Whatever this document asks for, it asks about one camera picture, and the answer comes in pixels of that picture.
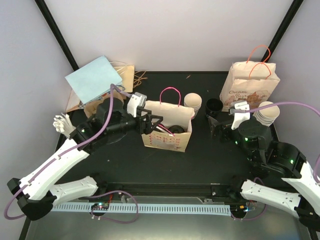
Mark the tall stack paper cups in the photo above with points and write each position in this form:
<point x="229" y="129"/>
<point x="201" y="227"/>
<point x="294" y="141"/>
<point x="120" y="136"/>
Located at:
<point x="267" y="116"/>

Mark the black lid stack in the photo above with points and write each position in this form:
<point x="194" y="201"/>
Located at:
<point x="213" y="107"/>

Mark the patterned flat paper bag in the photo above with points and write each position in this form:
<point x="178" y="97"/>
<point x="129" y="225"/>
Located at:
<point x="74" y="103"/>

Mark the light blue paper bag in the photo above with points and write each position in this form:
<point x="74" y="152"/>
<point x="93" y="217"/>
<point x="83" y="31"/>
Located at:
<point x="93" y="80"/>

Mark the stacked pulp cup carriers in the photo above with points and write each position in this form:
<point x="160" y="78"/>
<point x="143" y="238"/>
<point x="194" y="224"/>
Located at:
<point x="91" y="107"/>

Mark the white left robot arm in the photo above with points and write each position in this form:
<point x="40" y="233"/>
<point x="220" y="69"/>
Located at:
<point x="37" y="193"/>

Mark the small stack paper cups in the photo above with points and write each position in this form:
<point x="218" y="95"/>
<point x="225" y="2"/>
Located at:
<point x="193" y="100"/>

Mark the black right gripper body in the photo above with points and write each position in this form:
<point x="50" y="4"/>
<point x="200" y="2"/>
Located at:
<point x="224" y="128"/>

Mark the light blue slotted cable duct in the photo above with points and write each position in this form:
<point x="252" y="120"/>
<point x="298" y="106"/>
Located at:
<point x="144" y="208"/>

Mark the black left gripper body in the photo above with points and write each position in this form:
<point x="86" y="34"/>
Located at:
<point x="142" y="129"/>

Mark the Cream Bear printed paper bag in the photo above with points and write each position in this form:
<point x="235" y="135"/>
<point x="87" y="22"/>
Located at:
<point x="251" y="81"/>

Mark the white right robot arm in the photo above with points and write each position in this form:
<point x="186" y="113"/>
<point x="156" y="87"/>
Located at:
<point x="270" y="158"/>

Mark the cream paper bag pink sides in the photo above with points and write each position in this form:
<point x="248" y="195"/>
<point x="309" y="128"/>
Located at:
<point x="173" y="114"/>

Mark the brown kraft paper bag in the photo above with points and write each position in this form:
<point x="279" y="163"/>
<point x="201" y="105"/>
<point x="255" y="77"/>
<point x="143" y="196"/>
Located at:
<point x="130" y="77"/>

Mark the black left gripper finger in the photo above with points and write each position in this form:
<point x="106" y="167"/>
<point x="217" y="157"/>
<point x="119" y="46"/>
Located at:
<point x="149" y="117"/>
<point x="151" y="126"/>

